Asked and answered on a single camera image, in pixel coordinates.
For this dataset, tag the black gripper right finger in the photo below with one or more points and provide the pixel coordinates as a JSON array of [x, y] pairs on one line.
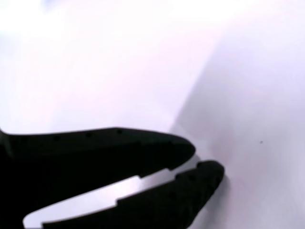
[[186, 190]]

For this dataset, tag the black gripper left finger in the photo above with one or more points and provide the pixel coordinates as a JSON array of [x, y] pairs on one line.
[[83, 157]]

